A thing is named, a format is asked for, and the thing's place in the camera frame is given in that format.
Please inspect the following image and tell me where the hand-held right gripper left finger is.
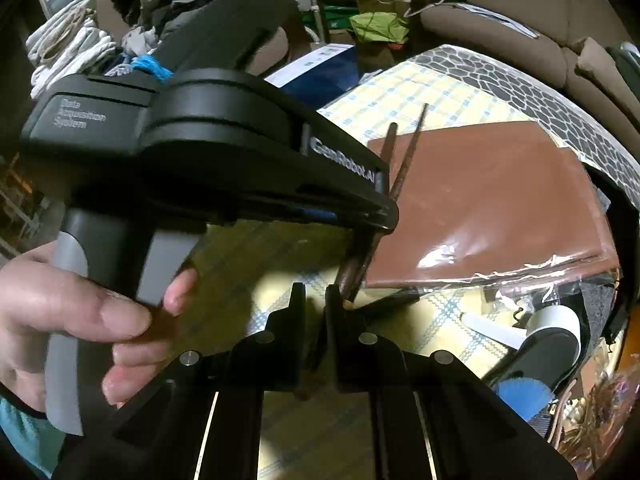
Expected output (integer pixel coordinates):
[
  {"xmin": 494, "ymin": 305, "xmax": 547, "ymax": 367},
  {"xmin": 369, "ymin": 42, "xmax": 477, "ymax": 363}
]
[{"xmin": 52, "ymin": 282, "xmax": 307, "ymax": 480}]

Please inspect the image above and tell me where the brown cushion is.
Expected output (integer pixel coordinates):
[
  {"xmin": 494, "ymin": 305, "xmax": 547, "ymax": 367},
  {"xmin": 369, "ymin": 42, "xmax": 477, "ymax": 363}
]
[{"xmin": 565, "ymin": 37, "xmax": 640, "ymax": 126}]

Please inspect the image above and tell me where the blue string tie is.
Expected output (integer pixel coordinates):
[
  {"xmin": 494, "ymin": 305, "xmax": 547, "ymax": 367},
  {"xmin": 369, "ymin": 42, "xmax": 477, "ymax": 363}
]
[{"xmin": 131, "ymin": 55, "xmax": 174, "ymax": 82}]

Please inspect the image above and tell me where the person's left hand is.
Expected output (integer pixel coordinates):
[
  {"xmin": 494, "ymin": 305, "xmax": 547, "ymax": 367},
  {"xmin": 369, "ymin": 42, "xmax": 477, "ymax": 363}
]
[{"xmin": 0, "ymin": 242, "xmax": 201, "ymax": 417}]

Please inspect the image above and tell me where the yellow plaid cloth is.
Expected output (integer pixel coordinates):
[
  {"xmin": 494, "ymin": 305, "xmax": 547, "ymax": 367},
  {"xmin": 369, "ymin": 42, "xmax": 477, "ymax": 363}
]
[{"xmin": 172, "ymin": 66, "xmax": 543, "ymax": 480}]

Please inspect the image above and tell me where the blue fan brush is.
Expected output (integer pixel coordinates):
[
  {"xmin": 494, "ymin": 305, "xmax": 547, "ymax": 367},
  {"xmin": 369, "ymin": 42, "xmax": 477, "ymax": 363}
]
[{"xmin": 496, "ymin": 377, "xmax": 557, "ymax": 422}]

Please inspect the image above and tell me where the brown sheet in plastic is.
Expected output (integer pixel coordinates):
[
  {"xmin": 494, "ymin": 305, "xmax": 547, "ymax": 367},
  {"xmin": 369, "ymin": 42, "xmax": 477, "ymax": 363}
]
[{"xmin": 362, "ymin": 120, "xmax": 621, "ymax": 291}]

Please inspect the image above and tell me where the thin brown stick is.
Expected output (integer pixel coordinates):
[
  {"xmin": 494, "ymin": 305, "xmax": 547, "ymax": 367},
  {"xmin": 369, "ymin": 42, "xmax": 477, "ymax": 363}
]
[{"xmin": 350, "ymin": 102, "xmax": 430, "ymax": 306}]

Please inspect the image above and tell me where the black round pad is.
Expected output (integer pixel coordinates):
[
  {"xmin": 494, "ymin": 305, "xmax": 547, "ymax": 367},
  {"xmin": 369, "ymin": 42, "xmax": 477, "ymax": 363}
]
[{"xmin": 605, "ymin": 42, "xmax": 640, "ymax": 96}]

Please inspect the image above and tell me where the white paper strip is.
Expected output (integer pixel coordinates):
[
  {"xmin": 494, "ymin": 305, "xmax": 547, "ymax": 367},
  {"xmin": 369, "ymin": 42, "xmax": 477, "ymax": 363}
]
[{"xmin": 460, "ymin": 310, "xmax": 526, "ymax": 351}]

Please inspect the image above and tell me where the clear bag of hair ties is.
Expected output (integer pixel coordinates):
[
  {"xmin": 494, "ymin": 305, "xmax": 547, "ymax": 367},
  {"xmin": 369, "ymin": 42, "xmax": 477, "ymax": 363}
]
[{"xmin": 547, "ymin": 367, "xmax": 638, "ymax": 468}]

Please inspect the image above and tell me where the green bag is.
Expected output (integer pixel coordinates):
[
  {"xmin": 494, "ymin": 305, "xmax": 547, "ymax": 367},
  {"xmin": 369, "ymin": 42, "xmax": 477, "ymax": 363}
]
[{"xmin": 349, "ymin": 10, "xmax": 410, "ymax": 47}]

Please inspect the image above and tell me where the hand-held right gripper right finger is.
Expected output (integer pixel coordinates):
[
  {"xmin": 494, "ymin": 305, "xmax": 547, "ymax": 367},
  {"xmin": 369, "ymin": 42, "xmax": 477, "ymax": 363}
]
[{"xmin": 324, "ymin": 285, "xmax": 581, "ymax": 480}]

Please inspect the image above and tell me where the black and white tube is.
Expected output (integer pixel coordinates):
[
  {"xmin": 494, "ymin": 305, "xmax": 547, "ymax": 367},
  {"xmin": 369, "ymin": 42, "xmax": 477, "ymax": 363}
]
[{"xmin": 489, "ymin": 304, "xmax": 584, "ymax": 397}]

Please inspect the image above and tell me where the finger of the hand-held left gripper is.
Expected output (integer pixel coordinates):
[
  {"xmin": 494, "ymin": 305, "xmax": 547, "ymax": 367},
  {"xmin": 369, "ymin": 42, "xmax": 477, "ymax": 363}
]
[{"xmin": 235, "ymin": 192, "xmax": 401, "ymax": 233}]

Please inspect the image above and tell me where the stack of white towels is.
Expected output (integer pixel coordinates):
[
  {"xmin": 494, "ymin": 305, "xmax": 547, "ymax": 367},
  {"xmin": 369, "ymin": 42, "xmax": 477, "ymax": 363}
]
[{"xmin": 27, "ymin": 0, "xmax": 126, "ymax": 100}]

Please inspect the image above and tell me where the brown sofa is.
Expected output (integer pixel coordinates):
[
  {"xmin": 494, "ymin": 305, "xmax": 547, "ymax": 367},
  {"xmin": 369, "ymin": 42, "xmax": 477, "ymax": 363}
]
[{"xmin": 419, "ymin": 0, "xmax": 640, "ymax": 128}]

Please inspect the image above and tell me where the navy blue box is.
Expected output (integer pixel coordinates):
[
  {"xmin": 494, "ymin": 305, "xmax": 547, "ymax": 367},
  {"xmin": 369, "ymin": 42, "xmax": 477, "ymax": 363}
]
[{"xmin": 264, "ymin": 44, "xmax": 362, "ymax": 111}]

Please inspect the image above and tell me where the magazine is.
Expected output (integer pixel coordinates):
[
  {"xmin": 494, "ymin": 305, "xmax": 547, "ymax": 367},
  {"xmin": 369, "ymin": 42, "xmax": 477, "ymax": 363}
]
[{"xmin": 452, "ymin": 2, "xmax": 541, "ymax": 38}]

